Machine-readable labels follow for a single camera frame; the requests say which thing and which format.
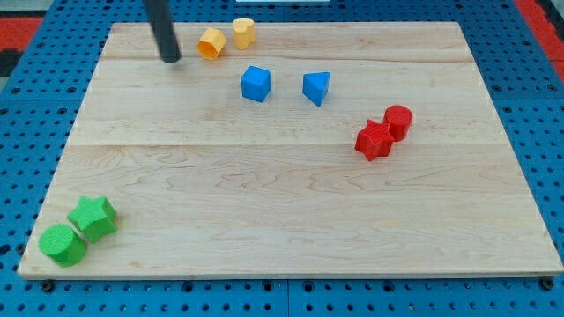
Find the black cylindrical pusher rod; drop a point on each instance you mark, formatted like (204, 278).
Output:
(162, 26)

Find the wooden board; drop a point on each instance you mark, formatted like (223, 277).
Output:
(209, 185)

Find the yellow pentagon block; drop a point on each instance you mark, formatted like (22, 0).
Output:
(211, 43)

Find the blue cube block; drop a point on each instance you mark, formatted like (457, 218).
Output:
(255, 84)

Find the blue triangle block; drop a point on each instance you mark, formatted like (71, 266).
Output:
(315, 86)

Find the green star block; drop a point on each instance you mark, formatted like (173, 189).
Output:
(93, 217)

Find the green cylinder block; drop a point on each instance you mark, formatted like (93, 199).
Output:
(62, 245)

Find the red star block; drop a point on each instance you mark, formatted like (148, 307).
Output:
(374, 140)

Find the red cylinder block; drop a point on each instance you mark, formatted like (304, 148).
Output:
(399, 119)

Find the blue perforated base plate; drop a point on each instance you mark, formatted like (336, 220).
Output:
(44, 92)

